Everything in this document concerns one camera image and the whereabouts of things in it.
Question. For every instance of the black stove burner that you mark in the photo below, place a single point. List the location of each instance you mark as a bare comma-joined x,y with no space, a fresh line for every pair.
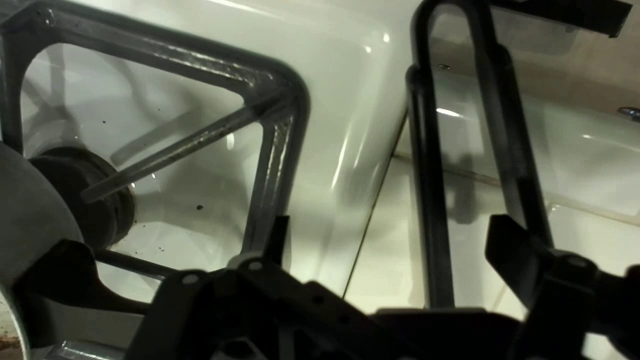
95,220

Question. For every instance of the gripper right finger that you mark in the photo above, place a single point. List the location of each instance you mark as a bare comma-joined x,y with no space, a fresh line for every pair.
565,300

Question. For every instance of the white stove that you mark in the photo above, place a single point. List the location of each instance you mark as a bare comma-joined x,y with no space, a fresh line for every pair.
345,75

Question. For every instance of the dark metal stove grate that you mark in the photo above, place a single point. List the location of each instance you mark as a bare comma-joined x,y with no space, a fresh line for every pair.
282,82

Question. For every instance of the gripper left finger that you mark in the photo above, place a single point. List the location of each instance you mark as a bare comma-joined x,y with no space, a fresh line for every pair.
235,310

